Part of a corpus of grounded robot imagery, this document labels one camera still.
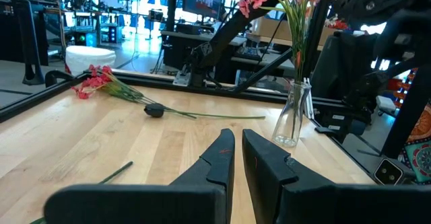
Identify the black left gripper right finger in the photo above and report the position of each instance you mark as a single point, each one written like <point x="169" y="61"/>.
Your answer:
<point x="276" y="183"/>

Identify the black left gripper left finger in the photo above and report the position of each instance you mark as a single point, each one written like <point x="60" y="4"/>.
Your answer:
<point x="202" y="190"/>

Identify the clear glass vase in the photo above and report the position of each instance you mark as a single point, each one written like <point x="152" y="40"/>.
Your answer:
<point x="289" y="130"/>

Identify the black artificial flower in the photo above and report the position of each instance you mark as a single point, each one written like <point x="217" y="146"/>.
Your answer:
<point x="155" y="110"/>

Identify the red artificial flower bunch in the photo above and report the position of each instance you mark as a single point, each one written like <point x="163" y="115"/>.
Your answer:
<point x="96" y="81"/>

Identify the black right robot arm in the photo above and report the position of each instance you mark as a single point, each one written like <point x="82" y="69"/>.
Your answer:
<point x="229" y="25"/>

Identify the colourful mandala cloth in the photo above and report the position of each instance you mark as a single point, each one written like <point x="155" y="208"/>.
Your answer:
<point x="419" y="143"/>

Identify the black square plug box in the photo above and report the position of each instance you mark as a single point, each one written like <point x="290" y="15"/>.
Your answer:
<point x="388" y="172"/>

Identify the brown cardboard box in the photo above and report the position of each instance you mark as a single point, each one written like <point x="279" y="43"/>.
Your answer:
<point x="269" y="29"/>

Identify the white round bin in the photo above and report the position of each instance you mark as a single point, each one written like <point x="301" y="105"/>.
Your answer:
<point x="89" y="57"/>

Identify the black stand post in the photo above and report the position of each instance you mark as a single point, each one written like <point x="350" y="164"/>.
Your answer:
<point x="30" y="42"/>

